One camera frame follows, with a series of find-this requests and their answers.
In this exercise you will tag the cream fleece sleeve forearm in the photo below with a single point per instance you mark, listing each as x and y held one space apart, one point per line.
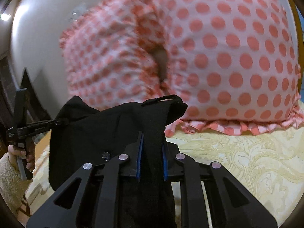
11 186

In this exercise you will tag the yellow patterned bed sheet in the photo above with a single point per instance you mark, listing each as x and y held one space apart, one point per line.
269 165

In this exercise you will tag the person's left hand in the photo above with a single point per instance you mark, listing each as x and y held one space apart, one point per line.
29 155

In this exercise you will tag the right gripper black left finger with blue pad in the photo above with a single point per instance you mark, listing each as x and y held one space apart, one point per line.
103 195

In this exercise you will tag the pink polka dot pillow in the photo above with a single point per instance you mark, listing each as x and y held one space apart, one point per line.
231 61
107 54

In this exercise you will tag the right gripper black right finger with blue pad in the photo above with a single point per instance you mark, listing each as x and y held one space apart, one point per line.
210 196

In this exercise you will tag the dark wooden headboard panel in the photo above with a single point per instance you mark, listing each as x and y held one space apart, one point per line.
36 111

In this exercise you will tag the black pants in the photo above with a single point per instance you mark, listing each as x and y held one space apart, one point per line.
86 135

